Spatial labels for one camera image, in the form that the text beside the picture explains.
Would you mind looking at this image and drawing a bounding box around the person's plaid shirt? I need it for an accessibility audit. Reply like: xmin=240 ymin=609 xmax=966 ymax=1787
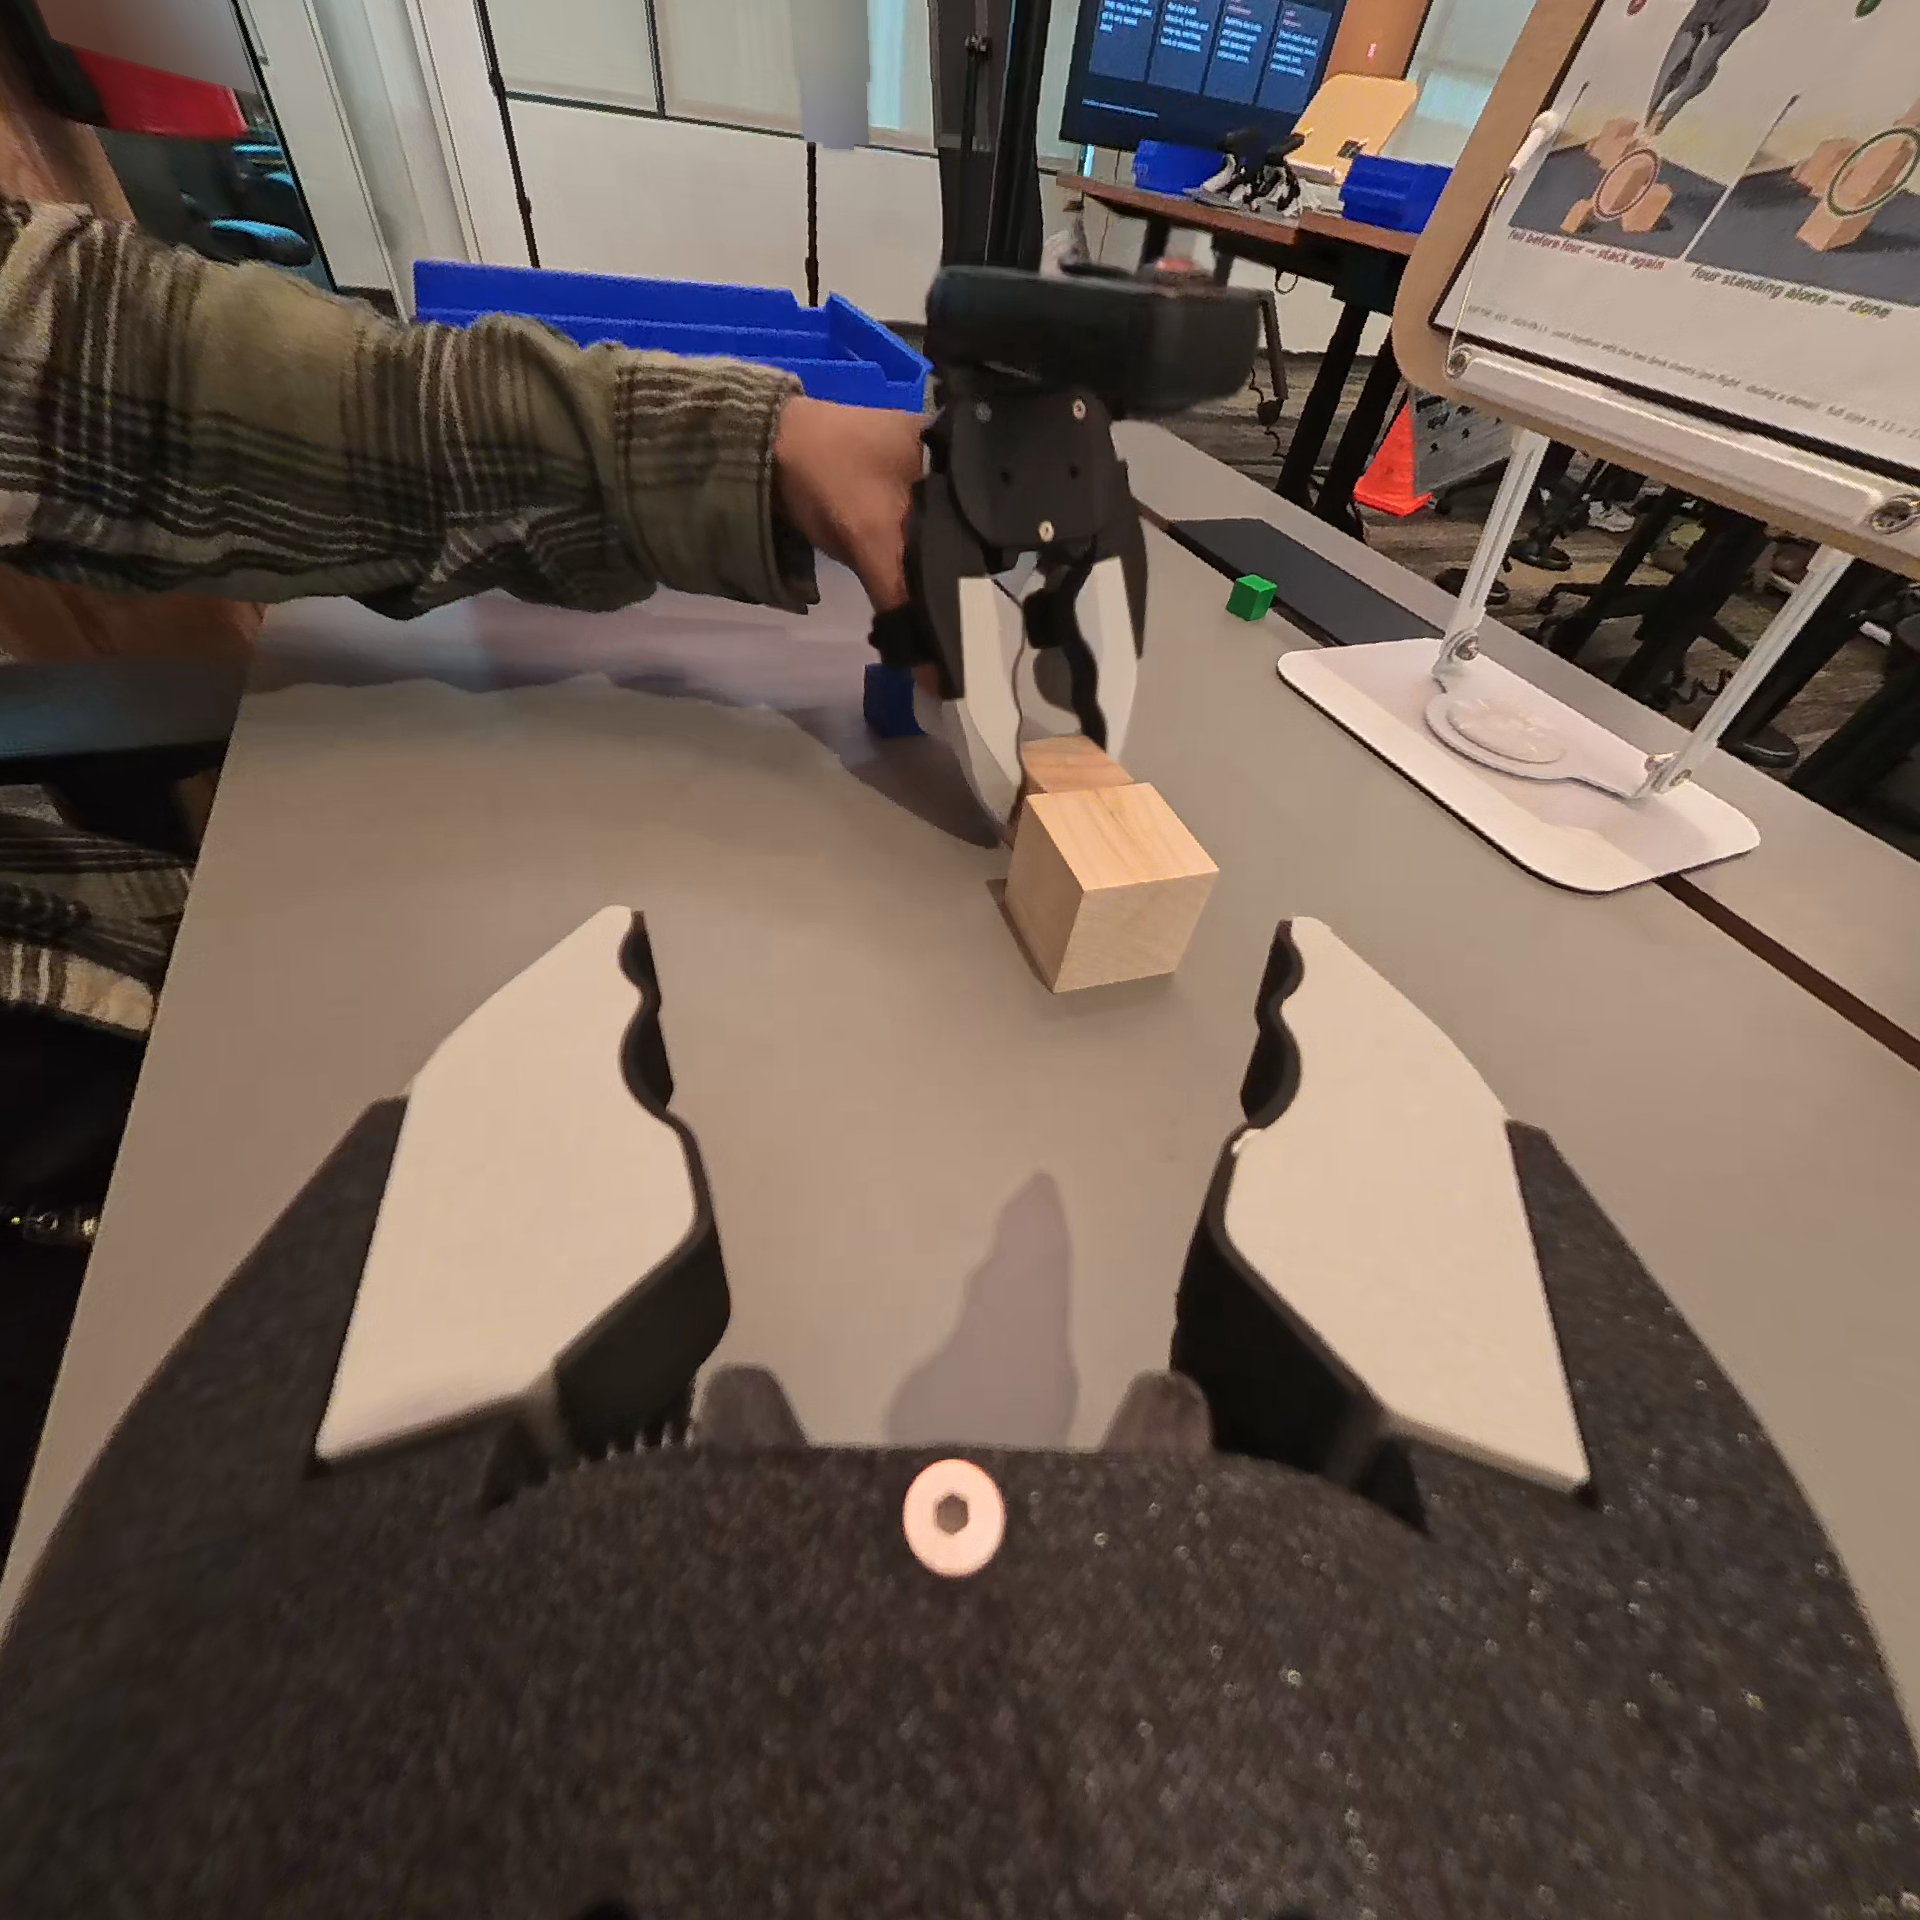
xmin=0 ymin=811 xmax=195 ymax=1037

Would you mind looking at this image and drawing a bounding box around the small natural wooden cube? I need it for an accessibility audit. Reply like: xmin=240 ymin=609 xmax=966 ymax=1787
xmin=1019 ymin=736 xmax=1138 ymax=801

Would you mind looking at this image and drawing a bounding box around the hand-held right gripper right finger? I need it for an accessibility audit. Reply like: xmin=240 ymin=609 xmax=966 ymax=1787
xmin=1170 ymin=917 xmax=1593 ymax=1495

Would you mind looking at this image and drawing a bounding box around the person's left forearm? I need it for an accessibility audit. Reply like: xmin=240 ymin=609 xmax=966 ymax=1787
xmin=0 ymin=195 xmax=820 ymax=617

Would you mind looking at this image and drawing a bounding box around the dark wooden desk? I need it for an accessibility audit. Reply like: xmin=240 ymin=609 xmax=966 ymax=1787
xmin=1055 ymin=167 xmax=1442 ymax=534

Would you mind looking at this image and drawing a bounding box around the tan cardboard piece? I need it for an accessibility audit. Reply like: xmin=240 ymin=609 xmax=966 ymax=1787
xmin=1289 ymin=72 xmax=1417 ymax=171

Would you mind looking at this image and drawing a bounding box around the black white gadget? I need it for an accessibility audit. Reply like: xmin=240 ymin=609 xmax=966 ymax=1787
xmin=1198 ymin=129 xmax=1344 ymax=221

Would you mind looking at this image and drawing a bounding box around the person's left hand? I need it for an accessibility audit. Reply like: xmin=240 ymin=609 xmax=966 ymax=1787
xmin=773 ymin=393 xmax=933 ymax=609

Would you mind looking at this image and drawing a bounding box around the black mat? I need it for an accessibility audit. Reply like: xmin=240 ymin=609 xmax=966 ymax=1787
xmin=1167 ymin=517 xmax=1442 ymax=649

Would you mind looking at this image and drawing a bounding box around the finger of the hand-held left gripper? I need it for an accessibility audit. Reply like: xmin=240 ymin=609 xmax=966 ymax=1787
xmin=916 ymin=574 xmax=1042 ymax=848
xmin=1027 ymin=553 xmax=1152 ymax=757

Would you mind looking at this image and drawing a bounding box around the dark display screen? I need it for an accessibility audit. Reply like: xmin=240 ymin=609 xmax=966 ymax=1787
xmin=1055 ymin=0 xmax=1352 ymax=153

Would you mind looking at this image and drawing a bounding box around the white document stand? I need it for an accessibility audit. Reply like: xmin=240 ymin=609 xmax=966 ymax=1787
xmin=1278 ymin=427 xmax=1896 ymax=897

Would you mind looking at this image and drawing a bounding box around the wooden instruction board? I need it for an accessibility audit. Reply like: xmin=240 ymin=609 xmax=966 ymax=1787
xmin=1385 ymin=0 xmax=1920 ymax=578

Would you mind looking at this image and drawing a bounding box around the large blue plastic bin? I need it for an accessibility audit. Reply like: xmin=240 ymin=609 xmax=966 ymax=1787
xmin=411 ymin=259 xmax=933 ymax=413

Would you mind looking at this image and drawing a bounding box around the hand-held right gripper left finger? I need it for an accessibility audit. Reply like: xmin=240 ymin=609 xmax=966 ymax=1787
xmin=313 ymin=903 xmax=733 ymax=1470

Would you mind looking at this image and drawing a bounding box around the large natural wooden cube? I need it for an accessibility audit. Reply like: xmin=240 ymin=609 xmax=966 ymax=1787
xmin=1001 ymin=781 xmax=1220 ymax=994

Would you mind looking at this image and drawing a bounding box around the orange traffic cone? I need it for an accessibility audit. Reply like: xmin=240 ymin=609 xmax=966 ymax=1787
xmin=1353 ymin=402 xmax=1427 ymax=520

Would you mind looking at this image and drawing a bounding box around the black tripod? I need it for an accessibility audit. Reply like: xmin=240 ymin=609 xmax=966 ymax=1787
xmin=923 ymin=0 xmax=1050 ymax=279

